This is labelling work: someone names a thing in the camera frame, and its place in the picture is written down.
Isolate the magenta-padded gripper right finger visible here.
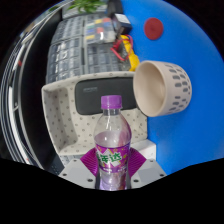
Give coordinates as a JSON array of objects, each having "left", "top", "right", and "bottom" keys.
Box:
[{"left": 128, "top": 147, "right": 167, "bottom": 190}]

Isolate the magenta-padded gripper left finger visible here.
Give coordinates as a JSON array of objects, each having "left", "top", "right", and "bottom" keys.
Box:
[{"left": 58, "top": 147, "right": 99, "bottom": 190}]

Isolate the purple-capped clear drink bottle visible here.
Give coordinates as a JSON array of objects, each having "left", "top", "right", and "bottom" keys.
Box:
[{"left": 93, "top": 94, "right": 132, "bottom": 191}]

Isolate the beige dotted tray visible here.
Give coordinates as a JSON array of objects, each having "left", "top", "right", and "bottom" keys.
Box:
[{"left": 41, "top": 71, "right": 149, "bottom": 156}]

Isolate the black zip case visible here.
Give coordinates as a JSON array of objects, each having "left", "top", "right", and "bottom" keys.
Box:
[{"left": 74, "top": 77, "right": 138, "bottom": 116}]

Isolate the beige patterned ceramic mug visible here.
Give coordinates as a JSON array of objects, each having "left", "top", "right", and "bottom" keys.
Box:
[{"left": 132, "top": 60, "right": 193, "bottom": 118}]

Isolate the black shelf unit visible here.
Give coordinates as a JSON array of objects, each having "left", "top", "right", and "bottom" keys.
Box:
[{"left": 0, "top": 6, "right": 64, "bottom": 168}]

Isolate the yellow multimeter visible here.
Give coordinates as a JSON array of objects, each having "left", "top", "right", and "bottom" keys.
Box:
[{"left": 110, "top": 34, "right": 141, "bottom": 72}]

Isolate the low grey drawer cabinet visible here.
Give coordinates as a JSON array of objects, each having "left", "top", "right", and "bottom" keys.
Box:
[{"left": 83, "top": 43, "right": 131, "bottom": 74}]

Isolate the narrow grey drawer cabinet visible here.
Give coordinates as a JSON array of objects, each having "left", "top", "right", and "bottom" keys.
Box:
[{"left": 51, "top": 16, "right": 84, "bottom": 44}]

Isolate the flat round red coaster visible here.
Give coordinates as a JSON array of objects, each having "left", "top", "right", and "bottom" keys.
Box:
[{"left": 143, "top": 17, "right": 165, "bottom": 41}]

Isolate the clear organizer with coloured parts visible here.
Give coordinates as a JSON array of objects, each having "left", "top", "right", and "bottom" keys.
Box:
[{"left": 83, "top": 16, "right": 116, "bottom": 46}]

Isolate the black box with blue label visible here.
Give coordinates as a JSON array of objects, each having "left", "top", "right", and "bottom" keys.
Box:
[{"left": 111, "top": 13, "right": 133, "bottom": 34}]

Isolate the large green potted plant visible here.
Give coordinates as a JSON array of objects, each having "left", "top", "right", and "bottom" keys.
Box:
[{"left": 66, "top": 0, "right": 106, "bottom": 14}]

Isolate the black flat pouch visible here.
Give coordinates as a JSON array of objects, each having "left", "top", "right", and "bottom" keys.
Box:
[{"left": 106, "top": 0, "right": 124, "bottom": 16}]

